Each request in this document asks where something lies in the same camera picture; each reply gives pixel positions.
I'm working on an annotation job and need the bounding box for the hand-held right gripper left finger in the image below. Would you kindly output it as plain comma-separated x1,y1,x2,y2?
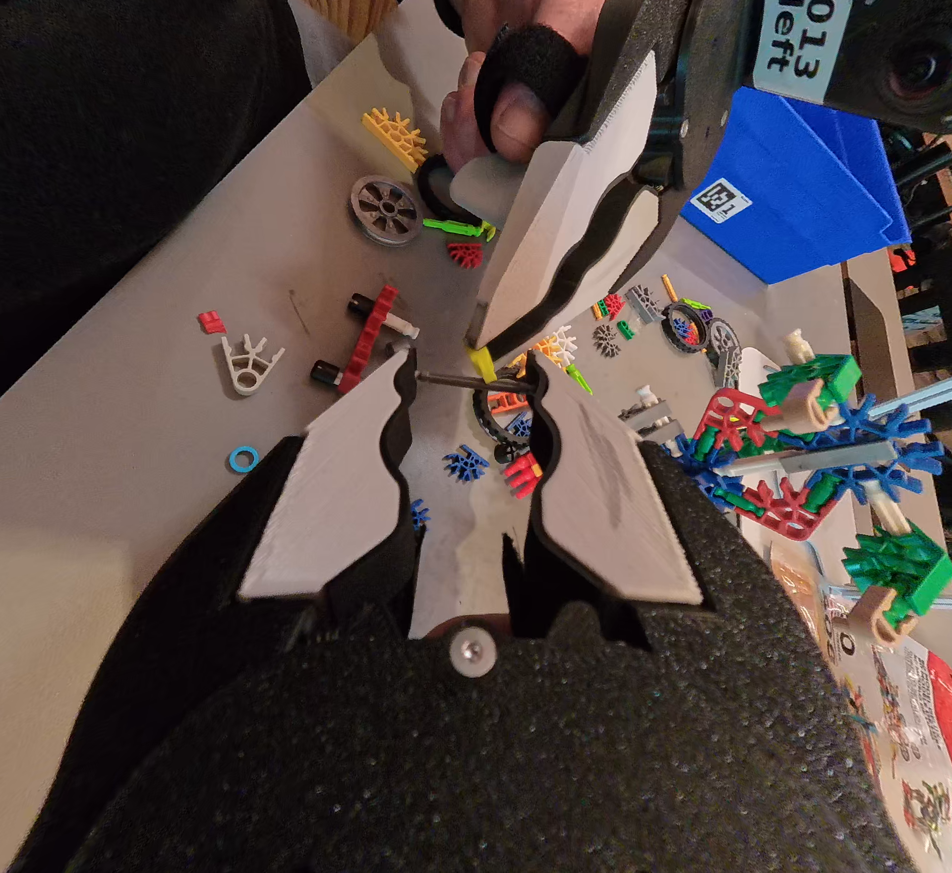
236,348,419,602

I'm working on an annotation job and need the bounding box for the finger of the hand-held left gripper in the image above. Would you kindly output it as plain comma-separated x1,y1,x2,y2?
466,54,662,354
493,189,665,359

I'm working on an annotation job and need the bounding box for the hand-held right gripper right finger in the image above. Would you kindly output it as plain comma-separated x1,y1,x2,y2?
525,351,704,605

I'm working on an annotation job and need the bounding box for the colourful construction toy robot figure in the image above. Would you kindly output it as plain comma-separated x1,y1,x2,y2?
502,326,952,648

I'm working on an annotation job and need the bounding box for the thin grey metal rod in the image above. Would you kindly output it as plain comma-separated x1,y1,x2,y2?
416,370,536,392

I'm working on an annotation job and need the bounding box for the black rubber tyre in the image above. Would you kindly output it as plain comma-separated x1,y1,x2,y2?
662,298,709,354
473,366,538,453
413,155,466,224

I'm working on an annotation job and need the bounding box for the yellow fan connector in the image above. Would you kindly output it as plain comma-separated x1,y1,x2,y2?
512,337,568,375
360,110,429,176

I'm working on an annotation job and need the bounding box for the small grey wheel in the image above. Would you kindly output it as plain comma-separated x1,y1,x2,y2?
704,317,742,370

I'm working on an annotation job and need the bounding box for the blue storage bin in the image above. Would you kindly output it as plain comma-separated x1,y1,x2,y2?
624,0,911,284

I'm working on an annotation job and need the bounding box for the tan triangular connector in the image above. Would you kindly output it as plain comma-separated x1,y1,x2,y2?
221,335,287,397

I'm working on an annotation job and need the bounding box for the red connector strip with rods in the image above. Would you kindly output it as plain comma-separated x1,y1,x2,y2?
306,284,423,397

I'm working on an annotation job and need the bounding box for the large grey wheel hub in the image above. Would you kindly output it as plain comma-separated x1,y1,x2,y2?
347,176,423,248

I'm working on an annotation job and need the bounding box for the instruction booklet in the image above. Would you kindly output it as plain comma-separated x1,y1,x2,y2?
768,536,952,859

